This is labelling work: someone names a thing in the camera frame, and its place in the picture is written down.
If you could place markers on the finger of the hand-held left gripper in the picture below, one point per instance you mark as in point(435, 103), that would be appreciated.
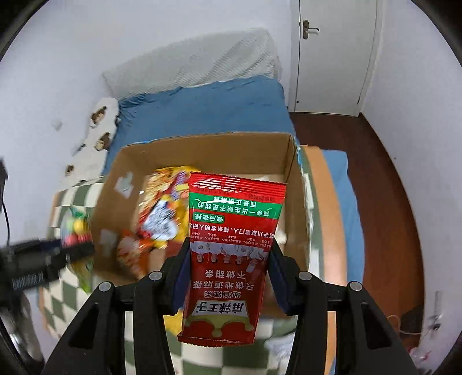
point(74, 249)

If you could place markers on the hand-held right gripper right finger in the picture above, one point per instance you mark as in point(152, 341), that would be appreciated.
point(279, 283)

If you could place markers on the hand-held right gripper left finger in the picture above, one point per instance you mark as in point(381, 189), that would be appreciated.
point(178, 285)

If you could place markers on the colourful candy packet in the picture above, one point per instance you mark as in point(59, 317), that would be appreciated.
point(77, 230)

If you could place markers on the red spicy strip packet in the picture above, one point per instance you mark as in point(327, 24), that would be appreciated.
point(231, 259)

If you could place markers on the yellow red instant noodle packet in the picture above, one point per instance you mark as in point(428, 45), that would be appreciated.
point(166, 209)

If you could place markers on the cardboard box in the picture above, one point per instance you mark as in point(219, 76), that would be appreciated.
point(202, 155)

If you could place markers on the green white checkered mat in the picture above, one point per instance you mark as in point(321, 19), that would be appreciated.
point(72, 310)

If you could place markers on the white grey snack packet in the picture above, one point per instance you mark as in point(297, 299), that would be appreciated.
point(280, 347)

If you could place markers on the bear print pillow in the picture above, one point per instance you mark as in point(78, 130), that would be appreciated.
point(97, 144)

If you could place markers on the small black box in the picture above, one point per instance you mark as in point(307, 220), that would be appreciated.
point(413, 319)

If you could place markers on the white quilted pillow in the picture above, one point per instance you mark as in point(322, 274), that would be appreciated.
point(195, 59)

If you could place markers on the white door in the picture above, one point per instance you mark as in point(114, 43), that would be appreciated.
point(332, 54)

